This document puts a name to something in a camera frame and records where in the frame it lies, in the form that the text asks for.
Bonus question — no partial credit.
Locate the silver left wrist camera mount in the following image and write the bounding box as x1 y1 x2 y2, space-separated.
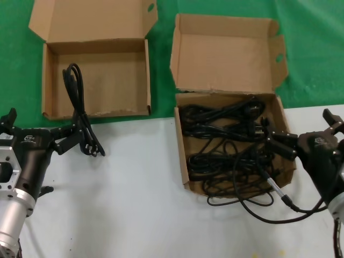
0 146 22 201

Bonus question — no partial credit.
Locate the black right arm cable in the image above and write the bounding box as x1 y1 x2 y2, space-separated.
264 174 335 224

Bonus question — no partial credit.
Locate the cardboard box with torn lid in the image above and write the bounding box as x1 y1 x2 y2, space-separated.
169 13 297 198

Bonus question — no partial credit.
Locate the cardboard box with slotted lid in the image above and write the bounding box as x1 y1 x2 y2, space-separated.
28 0 158 119

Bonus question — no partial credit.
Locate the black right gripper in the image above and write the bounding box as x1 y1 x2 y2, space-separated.
262 109 344 204

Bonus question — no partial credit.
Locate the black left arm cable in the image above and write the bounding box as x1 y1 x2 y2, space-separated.
39 185 54 198

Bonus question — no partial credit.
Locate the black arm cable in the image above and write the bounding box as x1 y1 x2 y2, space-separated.
39 185 54 198
264 174 335 224

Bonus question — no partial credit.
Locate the green table cloth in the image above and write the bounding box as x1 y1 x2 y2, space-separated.
0 0 344 127

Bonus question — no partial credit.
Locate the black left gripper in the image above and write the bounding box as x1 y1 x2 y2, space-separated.
0 107 84 201

